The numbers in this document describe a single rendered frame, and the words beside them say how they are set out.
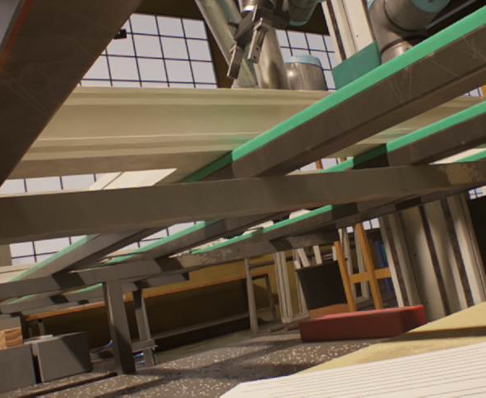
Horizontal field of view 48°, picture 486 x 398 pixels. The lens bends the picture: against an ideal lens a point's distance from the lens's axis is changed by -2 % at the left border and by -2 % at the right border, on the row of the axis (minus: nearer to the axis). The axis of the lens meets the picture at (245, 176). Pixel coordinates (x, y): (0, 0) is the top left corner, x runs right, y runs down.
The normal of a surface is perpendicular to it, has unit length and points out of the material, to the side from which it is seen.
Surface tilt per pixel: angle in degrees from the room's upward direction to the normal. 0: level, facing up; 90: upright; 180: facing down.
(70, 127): 90
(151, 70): 90
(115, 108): 90
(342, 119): 90
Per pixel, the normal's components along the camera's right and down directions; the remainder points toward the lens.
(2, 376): 0.55, -0.27
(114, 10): 0.21, 0.96
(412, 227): -0.83, 0.07
